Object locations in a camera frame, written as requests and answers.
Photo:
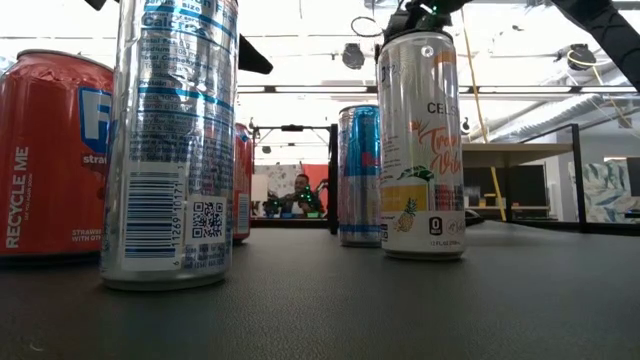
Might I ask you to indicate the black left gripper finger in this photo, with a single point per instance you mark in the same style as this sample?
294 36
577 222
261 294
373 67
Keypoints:
252 60

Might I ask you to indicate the red Fanta strawberry can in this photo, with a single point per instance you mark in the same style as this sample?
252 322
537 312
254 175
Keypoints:
243 165
45 150

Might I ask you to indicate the neighbour station robot arm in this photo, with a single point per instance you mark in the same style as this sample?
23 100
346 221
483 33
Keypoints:
309 199
272 206

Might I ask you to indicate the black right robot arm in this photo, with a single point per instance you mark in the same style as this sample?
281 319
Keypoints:
615 35

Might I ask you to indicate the black shelf side support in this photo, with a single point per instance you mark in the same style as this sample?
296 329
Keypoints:
333 190

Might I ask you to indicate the black round ceiling fixture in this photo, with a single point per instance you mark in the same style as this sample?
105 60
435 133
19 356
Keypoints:
353 56

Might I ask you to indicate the white patterned fabric panel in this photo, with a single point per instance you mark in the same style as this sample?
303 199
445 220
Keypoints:
270 175

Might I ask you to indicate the red orange fabric panel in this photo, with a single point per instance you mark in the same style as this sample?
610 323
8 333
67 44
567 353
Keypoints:
317 172

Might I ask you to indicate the white Celsius can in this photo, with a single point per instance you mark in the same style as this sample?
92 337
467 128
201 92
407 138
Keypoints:
420 150

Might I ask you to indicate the person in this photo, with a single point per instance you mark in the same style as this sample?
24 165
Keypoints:
302 190

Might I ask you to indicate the white blue patterned panel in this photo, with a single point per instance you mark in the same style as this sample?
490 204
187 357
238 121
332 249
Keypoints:
607 192

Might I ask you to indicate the dark monitor screen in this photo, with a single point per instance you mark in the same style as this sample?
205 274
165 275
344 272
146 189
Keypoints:
634 176

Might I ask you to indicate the neighbour station black frame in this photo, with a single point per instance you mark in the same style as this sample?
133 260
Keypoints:
292 128

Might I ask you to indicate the black shelf corner post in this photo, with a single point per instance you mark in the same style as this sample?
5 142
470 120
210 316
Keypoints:
578 180

